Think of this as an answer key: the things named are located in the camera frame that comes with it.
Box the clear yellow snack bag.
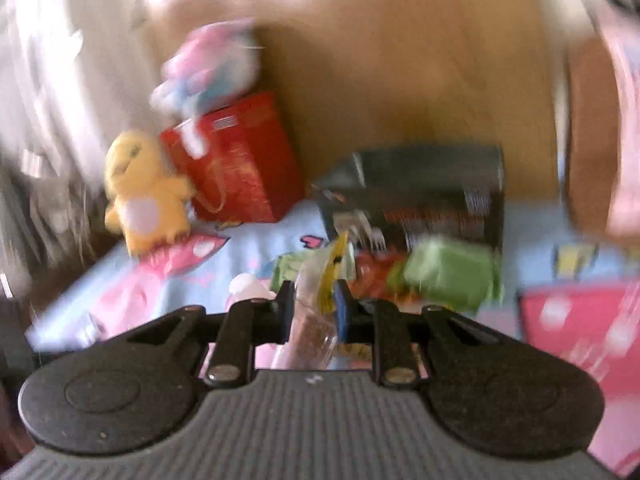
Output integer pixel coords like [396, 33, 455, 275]
[271, 231, 356, 370]

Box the light green snack packet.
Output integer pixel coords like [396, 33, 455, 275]
[402, 236, 503, 312]

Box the white small bottle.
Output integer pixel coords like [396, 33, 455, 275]
[224, 273, 276, 310]

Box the red gift bag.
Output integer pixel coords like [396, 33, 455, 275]
[160, 91, 305, 223]

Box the black cardboard box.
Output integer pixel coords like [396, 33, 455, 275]
[311, 143, 504, 252]

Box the yellow duck plush toy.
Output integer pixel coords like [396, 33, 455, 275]
[104, 130, 194, 257]

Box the peppa pig bed sheet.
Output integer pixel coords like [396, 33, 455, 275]
[27, 202, 639, 475]

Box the pink blue unicorn plush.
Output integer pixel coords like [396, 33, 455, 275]
[150, 18, 262, 159]

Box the pink twisted snack bag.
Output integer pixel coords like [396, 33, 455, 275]
[597, 8, 639, 237]

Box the wooden board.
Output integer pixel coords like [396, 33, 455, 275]
[145, 0, 559, 198]

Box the brown seat cushion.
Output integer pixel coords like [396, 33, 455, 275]
[565, 35, 620, 243]

